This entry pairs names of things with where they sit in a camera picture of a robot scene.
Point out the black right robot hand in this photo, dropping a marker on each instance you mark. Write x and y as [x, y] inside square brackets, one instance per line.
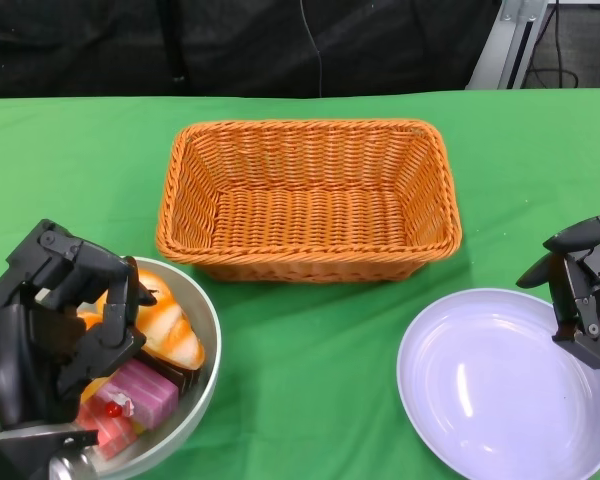
[592, 280]

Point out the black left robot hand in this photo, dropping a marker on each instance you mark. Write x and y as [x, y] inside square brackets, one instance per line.
[25, 330]

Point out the orange striped bread roll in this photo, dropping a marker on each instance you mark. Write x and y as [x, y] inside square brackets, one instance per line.
[175, 325]
[94, 387]

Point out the grey round bowl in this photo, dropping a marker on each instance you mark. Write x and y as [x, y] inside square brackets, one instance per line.
[200, 320]

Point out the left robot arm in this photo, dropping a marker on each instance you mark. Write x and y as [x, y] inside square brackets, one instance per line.
[30, 452]

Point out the red cake with cherries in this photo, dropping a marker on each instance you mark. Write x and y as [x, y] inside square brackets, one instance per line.
[112, 432]

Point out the pink layered cake slice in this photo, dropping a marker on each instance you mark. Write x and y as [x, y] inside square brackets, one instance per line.
[145, 395]

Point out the lavender round plate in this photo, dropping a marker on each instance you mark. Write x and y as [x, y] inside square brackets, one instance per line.
[480, 390]

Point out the chocolate layered cake slice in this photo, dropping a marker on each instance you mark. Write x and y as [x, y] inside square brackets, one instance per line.
[177, 377]

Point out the orange wicker basket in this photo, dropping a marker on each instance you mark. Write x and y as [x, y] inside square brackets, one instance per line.
[305, 220]

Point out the black fabric backdrop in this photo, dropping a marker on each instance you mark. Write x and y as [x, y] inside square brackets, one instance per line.
[230, 45]

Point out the grey aluminium frame post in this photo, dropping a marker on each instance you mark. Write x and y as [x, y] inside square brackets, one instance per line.
[505, 45]

